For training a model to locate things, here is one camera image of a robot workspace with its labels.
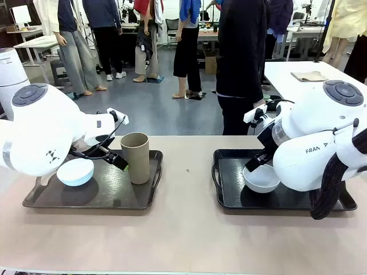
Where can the mannequin with black culottes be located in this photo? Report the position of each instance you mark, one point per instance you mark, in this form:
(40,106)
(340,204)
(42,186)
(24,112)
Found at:
(187,51)

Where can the white desk with metal legs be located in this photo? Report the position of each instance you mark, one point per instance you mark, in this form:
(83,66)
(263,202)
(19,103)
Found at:
(37,43)

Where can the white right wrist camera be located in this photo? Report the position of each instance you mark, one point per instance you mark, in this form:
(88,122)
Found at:
(255,114)

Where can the black stand pole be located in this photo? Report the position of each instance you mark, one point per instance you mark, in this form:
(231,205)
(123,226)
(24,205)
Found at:
(324,28)

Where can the cardboard box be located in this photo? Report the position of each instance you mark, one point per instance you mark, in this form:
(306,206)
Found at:
(211,65)

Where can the grey plastic stool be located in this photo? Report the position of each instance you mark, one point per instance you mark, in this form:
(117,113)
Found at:
(58,71)

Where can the black serving tray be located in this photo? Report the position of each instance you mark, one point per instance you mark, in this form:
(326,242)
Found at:
(229,172)

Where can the person in dark suit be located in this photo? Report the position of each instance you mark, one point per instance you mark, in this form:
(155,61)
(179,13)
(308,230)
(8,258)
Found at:
(241,57)

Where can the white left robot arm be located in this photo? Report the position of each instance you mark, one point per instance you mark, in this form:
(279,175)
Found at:
(43,137)

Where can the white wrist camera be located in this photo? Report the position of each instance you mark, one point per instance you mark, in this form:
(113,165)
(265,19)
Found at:
(255,114)
(119,116)

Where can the person in black trousers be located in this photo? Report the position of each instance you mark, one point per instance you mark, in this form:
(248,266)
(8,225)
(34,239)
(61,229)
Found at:
(109,43)

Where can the black office chair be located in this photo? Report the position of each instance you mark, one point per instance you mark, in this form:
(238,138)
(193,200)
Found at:
(172,31)

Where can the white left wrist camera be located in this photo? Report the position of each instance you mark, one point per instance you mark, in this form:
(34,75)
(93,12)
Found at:
(119,116)

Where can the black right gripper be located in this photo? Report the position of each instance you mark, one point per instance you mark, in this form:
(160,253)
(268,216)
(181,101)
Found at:
(268,140)

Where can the mannequin with beige trousers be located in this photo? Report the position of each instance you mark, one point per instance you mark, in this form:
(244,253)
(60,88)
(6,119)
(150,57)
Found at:
(146,54)

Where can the mannequin with grey wide trousers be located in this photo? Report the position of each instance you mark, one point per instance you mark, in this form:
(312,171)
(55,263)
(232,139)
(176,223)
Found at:
(74,57)

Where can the blue floor pad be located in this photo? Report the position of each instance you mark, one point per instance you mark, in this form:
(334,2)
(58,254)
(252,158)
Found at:
(77,96)

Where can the person in purple top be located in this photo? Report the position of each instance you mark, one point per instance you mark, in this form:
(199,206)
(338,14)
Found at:
(279,23)

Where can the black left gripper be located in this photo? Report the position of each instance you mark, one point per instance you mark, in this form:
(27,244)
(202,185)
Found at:
(90,151)

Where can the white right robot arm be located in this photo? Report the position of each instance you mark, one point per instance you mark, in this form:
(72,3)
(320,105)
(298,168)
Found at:
(315,129)

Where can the light blue bowl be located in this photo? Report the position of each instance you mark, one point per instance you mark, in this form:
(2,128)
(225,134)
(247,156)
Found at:
(76,173)

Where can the tall brown cup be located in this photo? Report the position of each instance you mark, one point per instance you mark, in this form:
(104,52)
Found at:
(136,160)

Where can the white side table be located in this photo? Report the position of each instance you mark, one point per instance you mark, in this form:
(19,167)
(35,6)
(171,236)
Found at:
(286,68)

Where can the teal mannequin base pad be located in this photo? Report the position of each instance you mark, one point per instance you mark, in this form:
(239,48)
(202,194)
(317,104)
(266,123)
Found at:
(157,79)

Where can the white bowl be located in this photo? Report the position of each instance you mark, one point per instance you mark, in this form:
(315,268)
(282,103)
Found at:
(259,183)

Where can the white air purifier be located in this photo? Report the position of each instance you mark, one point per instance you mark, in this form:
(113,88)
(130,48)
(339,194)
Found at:
(11,71)

